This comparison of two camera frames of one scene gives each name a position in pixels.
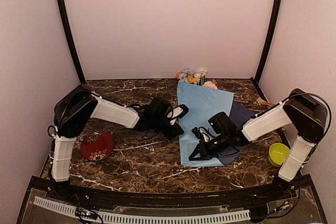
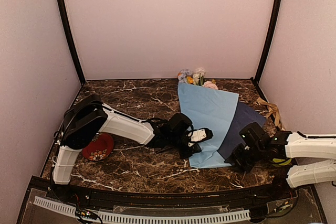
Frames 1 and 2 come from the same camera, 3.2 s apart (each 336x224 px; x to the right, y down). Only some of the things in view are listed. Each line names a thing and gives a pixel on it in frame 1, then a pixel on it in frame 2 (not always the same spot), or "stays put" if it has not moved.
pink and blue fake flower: (186, 73) stays put
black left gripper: (177, 130) -> (195, 150)
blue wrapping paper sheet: (203, 103) stays put
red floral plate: (96, 146) stays put
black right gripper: (205, 154) -> (235, 157)
